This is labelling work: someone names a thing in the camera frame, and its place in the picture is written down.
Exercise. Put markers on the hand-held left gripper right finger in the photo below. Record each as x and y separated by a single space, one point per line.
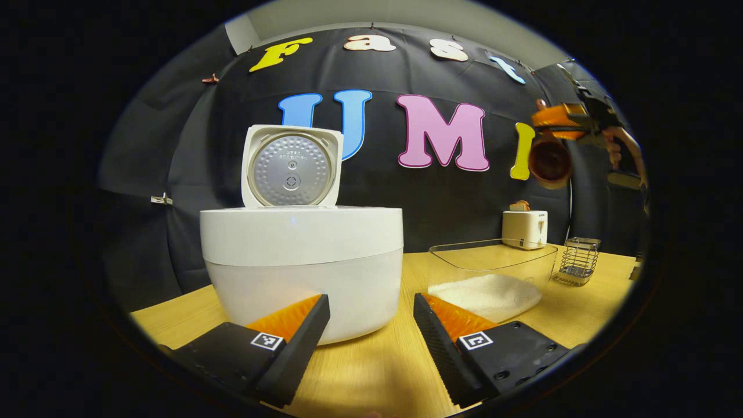
439 348

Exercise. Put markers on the white rice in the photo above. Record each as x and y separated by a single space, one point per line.
487 296

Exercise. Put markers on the black backdrop cloth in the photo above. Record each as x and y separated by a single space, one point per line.
453 197

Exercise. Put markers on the clear plastic container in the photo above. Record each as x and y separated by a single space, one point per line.
493 261

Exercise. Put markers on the copper clip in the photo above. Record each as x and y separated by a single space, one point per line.
210 78

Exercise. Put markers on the toasted bread slice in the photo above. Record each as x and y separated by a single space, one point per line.
519 206

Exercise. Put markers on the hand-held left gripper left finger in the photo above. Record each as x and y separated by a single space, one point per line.
299 348

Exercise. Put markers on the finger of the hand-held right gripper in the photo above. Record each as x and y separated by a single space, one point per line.
557 119

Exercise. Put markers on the white rice cooker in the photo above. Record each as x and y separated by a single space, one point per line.
302 261

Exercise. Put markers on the silver clip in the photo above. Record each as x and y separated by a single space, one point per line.
162 200

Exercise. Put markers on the white toaster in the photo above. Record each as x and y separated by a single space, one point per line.
522 229

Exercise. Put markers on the brown wooden spoon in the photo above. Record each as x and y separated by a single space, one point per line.
550 165

